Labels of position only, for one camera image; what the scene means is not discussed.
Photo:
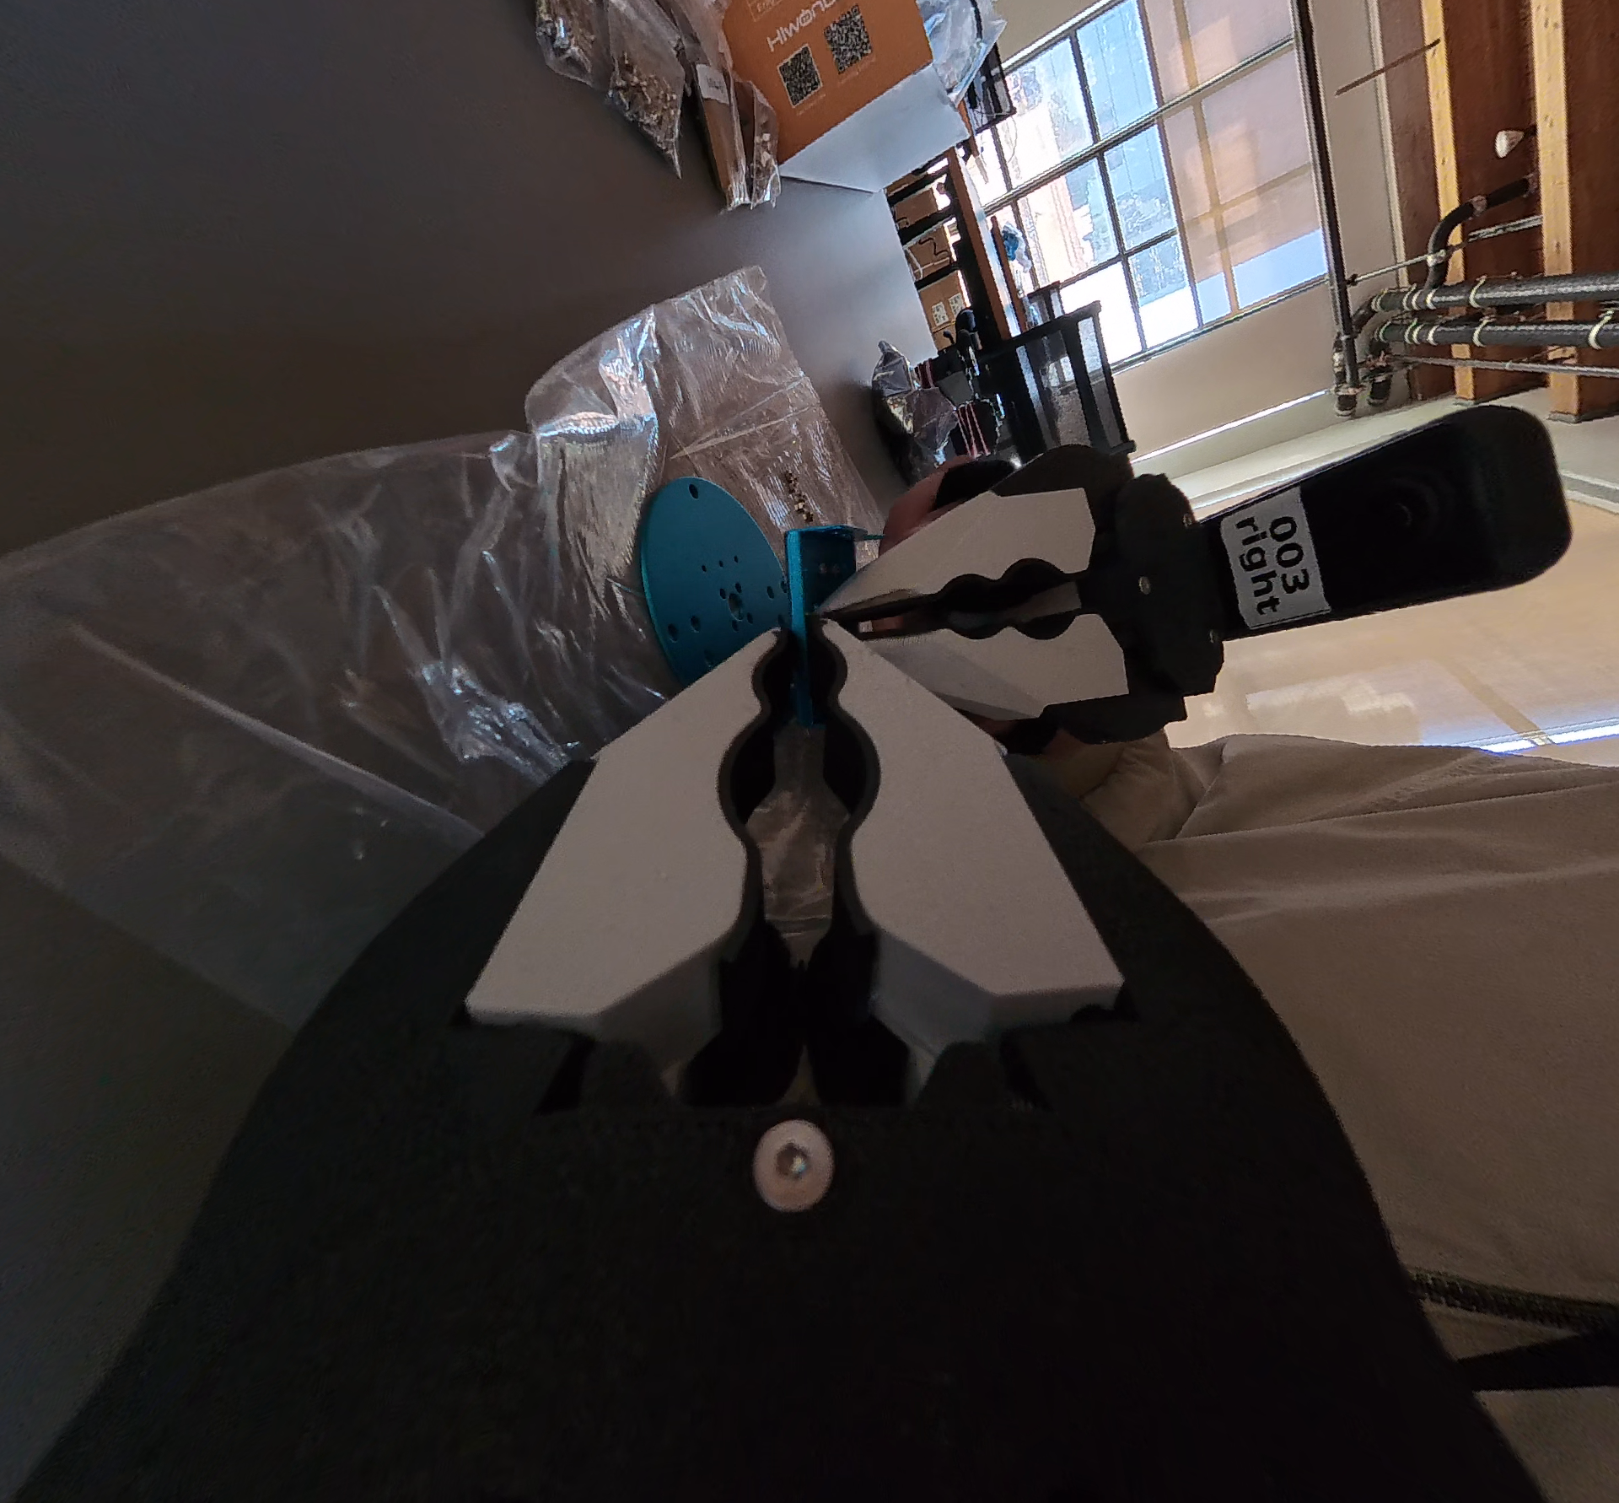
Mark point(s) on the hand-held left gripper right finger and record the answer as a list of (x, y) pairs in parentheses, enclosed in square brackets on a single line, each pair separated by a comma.
[(988, 896)]

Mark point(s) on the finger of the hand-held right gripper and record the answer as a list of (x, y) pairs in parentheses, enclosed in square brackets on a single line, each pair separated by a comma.
[(1012, 535), (1050, 669)]

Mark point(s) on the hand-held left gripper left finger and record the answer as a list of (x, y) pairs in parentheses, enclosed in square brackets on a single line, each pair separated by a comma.
[(607, 896)]

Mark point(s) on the blue U-shaped metal bracket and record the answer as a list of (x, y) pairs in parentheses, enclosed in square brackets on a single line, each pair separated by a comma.
[(817, 593)]

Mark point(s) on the cluster of small brass screws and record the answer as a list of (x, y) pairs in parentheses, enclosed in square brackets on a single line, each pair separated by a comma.
[(801, 497)]

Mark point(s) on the blue round metal plate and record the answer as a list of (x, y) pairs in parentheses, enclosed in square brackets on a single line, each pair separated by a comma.
[(697, 593)]

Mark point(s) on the grey desk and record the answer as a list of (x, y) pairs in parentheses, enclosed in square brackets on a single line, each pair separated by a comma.
[(254, 200)]

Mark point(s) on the person's right hand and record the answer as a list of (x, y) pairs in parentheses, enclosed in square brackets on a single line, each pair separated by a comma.
[(931, 504)]

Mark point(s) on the black mesh cart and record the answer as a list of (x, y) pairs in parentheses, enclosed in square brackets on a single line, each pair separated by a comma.
[(1063, 378)]

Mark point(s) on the crumpled silver foil bag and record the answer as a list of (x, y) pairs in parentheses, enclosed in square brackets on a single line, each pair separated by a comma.
[(912, 402)]

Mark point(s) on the black insulated pipe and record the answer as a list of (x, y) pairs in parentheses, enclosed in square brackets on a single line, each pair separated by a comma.
[(1518, 291), (1506, 331)]

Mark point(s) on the curved black pipe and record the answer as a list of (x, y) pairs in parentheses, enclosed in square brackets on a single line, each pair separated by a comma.
[(1449, 232)]

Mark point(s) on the wooden shelf with boxes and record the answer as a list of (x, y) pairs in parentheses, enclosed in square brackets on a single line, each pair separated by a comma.
[(943, 251)]

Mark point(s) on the metal conduit pole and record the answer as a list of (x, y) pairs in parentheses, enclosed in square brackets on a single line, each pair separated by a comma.
[(1322, 137)]

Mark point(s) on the large grid window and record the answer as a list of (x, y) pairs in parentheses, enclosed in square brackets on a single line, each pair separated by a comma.
[(1177, 161)]

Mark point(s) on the large clear plastic bag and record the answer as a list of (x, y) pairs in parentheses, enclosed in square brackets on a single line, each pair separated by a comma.
[(254, 643)]

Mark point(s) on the orange cardboard box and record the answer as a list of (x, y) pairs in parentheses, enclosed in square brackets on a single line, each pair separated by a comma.
[(824, 11)]

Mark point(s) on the pile of clear screw bags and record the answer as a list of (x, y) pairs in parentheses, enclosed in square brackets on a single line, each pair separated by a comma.
[(633, 49)]

